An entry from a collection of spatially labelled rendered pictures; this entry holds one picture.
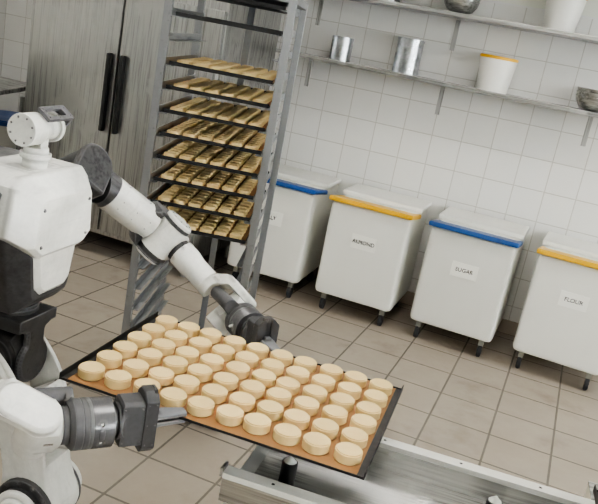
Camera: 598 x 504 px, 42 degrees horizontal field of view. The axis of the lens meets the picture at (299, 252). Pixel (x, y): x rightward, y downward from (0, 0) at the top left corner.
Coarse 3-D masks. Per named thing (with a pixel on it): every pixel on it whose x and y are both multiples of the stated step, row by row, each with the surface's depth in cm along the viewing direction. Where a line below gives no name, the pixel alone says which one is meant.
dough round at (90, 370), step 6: (78, 366) 147; (84, 366) 147; (90, 366) 147; (96, 366) 148; (102, 366) 148; (78, 372) 146; (84, 372) 145; (90, 372) 145; (96, 372) 146; (102, 372) 147; (84, 378) 146; (90, 378) 146; (96, 378) 146
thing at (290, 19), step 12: (288, 12) 280; (288, 24) 281; (288, 36) 282; (288, 48) 283; (276, 84) 287; (276, 96) 288; (276, 108) 289; (276, 120) 291; (264, 144) 293; (264, 156) 294; (264, 168) 296; (264, 180) 297; (252, 216) 301; (252, 228) 302; (252, 240) 304; (252, 252) 305
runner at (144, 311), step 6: (162, 282) 370; (162, 288) 370; (156, 294) 361; (162, 294) 362; (150, 300) 349; (156, 300) 354; (144, 306) 338; (150, 306) 345; (138, 312) 329; (144, 312) 337; (138, 318) 330; (144, 318) 331; (132, 324) 321
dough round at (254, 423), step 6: (252, 414) 141; (258, 414) 142; (246, 420) 139; (252, 420) 139; (258, 420) 139; (264, 420) 140; (270, 420) 141; (246, 426) 138; (252, 426) 138; (258, 426) 138; (264, 426) 138; (252, 432) 138; (258, 432) 138; (264, 432) 138
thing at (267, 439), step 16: (224, 368) 162; (256, 368) 165; (96, 384) 145; (304, 384) 162; (336, 384) 165; (368, 384) 168; (256, 400) 151; (192, 416) 140; (208, 416) 141; (320, 416) 149; (240, 432) 138; (272, 432) 140; (304, 432) 142; (288, 448) 136; (368, 448) 141; (336, 464) 134
